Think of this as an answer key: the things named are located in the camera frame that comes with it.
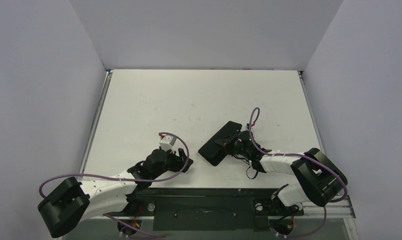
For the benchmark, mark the aluminium frame rail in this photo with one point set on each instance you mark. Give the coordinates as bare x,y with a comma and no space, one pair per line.
96,118

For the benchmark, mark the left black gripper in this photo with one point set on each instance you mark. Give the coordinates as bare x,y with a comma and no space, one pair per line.
179,161

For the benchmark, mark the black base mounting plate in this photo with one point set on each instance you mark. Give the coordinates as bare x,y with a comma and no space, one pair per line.
207,209

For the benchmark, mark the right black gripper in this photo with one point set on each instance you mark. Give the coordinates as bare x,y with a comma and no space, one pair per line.
229,142

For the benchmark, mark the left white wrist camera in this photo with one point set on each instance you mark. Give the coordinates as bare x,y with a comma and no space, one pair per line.
167,143

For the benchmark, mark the black zippered tool case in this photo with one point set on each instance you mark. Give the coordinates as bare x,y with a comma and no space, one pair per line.
217,147

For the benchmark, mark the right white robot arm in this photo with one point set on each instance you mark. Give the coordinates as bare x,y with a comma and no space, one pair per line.
318,179

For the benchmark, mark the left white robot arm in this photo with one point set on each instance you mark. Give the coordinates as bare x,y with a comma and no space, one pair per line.
72,201

